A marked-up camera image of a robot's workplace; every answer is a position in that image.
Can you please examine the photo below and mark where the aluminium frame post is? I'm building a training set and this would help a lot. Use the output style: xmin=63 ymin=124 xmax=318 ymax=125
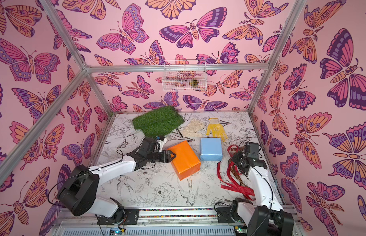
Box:
xmin=40 ymin=1 xmax=112 ymax=115

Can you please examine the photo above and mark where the orange gift box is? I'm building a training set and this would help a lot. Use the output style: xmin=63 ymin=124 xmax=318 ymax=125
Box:
xmin=167 ymin=141 xmax=201 ymax=181

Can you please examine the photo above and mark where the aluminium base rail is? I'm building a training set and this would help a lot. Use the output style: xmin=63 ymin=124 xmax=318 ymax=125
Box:
xmin=50 ymin=205 xmax=304 ymax=236

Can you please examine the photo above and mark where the green artificial grass mat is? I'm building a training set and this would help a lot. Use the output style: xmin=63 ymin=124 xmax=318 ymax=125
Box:
xmin=132 ymin=106 xmax=185 ymax=138

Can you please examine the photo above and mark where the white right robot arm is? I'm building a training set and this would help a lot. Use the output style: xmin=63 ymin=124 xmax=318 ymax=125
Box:
xmin=215 ymin=142 xmax=295 ymax=236

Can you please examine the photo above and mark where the green object in basket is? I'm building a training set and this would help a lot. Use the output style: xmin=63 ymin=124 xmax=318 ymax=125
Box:
xmin=189 ymin=79 xmax=199 ymax=89

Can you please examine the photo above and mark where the white wire basket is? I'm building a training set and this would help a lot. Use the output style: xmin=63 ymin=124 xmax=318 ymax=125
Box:
xmin=160 ymin=59 xmax=208 ymax=92

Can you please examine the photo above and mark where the light blue gift box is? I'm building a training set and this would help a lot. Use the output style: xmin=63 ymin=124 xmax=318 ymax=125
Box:
xmin=200 ymin=138 xmax=223 ymax=161

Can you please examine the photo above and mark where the yellow work glove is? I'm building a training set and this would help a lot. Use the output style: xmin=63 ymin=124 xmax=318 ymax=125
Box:
xmin=206 ymin=118 xmax=229 ymax=142

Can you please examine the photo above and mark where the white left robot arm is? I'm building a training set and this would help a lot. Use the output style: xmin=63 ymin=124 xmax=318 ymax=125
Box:
xmin=57 ymin=137 xmax=177 ymax=223

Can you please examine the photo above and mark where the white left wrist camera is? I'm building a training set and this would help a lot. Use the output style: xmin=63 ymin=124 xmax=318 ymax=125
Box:
xmin=156 ymin=136 xmax=167 ymax=152

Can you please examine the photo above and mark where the red satin ribbon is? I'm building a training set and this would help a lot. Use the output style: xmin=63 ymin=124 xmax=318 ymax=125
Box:
xmin=216 ymin=155 xmax=255 ymax=201

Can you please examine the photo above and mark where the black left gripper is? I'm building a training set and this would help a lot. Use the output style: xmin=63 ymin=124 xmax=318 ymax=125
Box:
xmin=147 ymin=150 xmax=177 ymax=164

